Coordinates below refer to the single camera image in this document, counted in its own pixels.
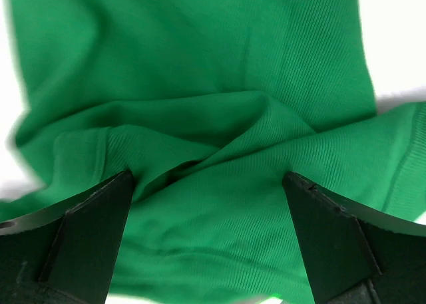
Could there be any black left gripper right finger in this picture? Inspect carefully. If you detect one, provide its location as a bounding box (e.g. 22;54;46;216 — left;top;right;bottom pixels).
282;172;381;303

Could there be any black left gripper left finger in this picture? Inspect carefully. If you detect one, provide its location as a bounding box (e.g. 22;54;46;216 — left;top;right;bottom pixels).
39;170;134;303

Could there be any green tank top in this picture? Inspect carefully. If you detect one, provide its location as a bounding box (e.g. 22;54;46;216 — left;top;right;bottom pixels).
1;0;425;303

